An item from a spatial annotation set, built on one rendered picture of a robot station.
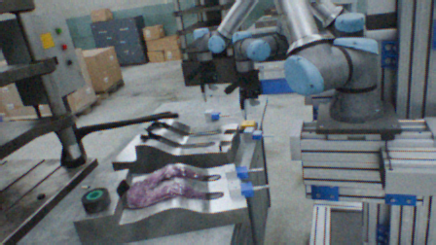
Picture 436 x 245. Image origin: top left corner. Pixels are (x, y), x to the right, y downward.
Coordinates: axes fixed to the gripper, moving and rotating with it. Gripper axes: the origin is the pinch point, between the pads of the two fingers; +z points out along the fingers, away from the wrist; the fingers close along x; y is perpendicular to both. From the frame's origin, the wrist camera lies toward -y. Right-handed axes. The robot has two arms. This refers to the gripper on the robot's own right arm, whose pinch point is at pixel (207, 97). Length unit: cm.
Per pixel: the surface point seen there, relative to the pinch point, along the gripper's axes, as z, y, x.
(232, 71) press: 74, -99, 335
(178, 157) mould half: 6, 7, -53
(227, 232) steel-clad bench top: 13, 36, -83
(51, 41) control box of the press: -40, -64, -28
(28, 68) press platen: -34, -50, -57
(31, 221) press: 17, -40, -86
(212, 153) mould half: 4, 21, -52
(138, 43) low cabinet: 46, -386, 527
